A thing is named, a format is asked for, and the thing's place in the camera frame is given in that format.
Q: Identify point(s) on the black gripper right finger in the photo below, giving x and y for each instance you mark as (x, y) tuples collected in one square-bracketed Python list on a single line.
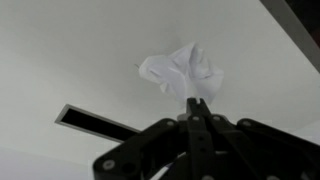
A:
[(260, 152)]

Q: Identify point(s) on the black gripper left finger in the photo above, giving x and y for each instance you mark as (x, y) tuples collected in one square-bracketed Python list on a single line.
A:
[(141, 156)]

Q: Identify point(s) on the white paper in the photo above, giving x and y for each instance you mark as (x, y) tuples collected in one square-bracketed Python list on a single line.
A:
[(185, 73)]

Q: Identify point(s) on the narrow countertop slot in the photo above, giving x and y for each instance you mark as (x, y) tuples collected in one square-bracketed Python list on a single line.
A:
[(88, 122)]

